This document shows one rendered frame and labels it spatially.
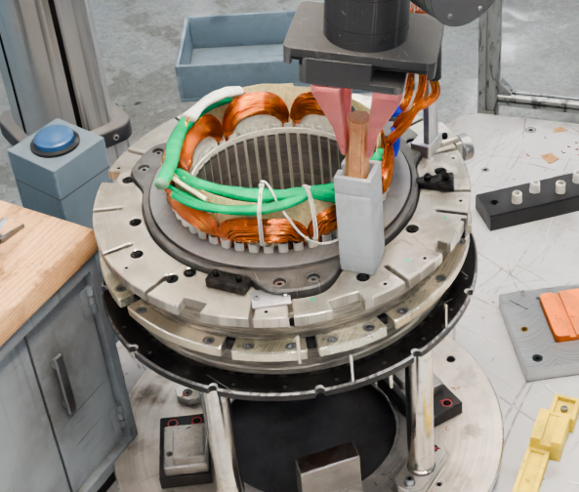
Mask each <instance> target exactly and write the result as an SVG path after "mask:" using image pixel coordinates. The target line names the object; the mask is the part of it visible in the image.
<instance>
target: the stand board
mask: <svg viewBox="0 0 579 492"><path fill-rule="evenodd" d="M3 218H6V219H8V221H6V222H5V224H4V225H3V227H2V228H1V230H0V233H1V234H3V235H4V234H5V233H7V232H9V231H10V230H12V229H14V228H15V227H17V226H19V225H21V224H24V228H23V229H22V230H21V231H19V232H18V233H17V234H15V235H14V236H12V237H11V238H10V239H8V240H7V241H6V242H4V243H3V244H1V245H0V258H1V261H2V265H3V268H4V270H5V273H3V274H2V275H0V347H1V346H2V345H3V344H4V343H5V342H6V341H7V340H8V339H9V338H10V337H11V336H12V335H13V334H14V333H15V332H16V331H17V330H18V329H19V328H20V327H21V326H22V325H23V324H24V322H25V321H26V320H27V319H28V318H29V317H30V316H31V315H32V314H33V313H34V312H35V311H37V310H38V309H39V308H40V307H41V306H42V305H44V304H45V303H46V302H47V301H48V300H49V299H50V298H51V297H52V296H53V295H54V294H55V293H56V292H57V291H58V290H59V289H60V288H61V287H62V286H63V285H64V283H65V282H66V281H67V280H68V279H69V278H70V277H71V276H72V275H73V274H74V273H75V272H76V271H77V270H78V269H80V268H81V267H82V266H83V265H84V264H85V263H86V262H87V261H88V260H89V259H90V258H91V257H92V256H93V255H94V254H95V253H96V252H97V251H98V250H99V248H98V244H97V240H96V236H95V233H94V230H93V229H91V228H88V227H85V226H82V225H77V224H74V223H71V222H68V221H64V220H61V219H58V218H55V217H52V216H48V215H45V214H42V213H39V212H36V211H32V210H29V209H26V208H23V207H21V206H18V205H14V204H11V203H8V202H5V201H2V200H0V221H1V220H2V219H3Z"/></svg>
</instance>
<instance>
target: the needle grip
mask: <svg viewBox="0 0 579 492"><path fill-rule="evenodd" d="M369 118H370V115H369V113H367V111H361V110H355V111H353V112H352V113H350V114H349V115H348V117H347V134H348V139H347V152H346V168H345V177H352V178H359V179H365V180H367V178H368V173H369V158H367V138H368V128H369Z"/></svg>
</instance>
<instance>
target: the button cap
mask: <svg viewBox="0 0 579 492"><path fill-rule="evenodd" d="M74 141H75V138H74V134H73V131H72V130H71V129H70V128H69V127H67V126H64V125H52V126H48V127H45V128H43V129H41V130H40V131H39V132H38V133H37V134H36V135H35V136H34V143H35V147H36V149H38V150H40V151H44V152H55V151H59V150H62V149H65V148H67V147H69V146H70V145H72V144H73V142H74Z"/></svg>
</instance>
